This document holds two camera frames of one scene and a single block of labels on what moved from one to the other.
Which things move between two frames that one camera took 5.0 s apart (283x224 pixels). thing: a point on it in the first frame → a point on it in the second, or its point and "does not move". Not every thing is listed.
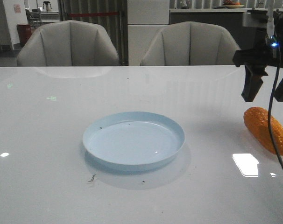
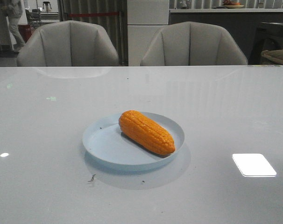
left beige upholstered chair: (68, 43) does not move
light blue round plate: (132, 141) does not move
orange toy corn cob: (256, 120) → (147, 132)
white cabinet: (145, 19) does not move
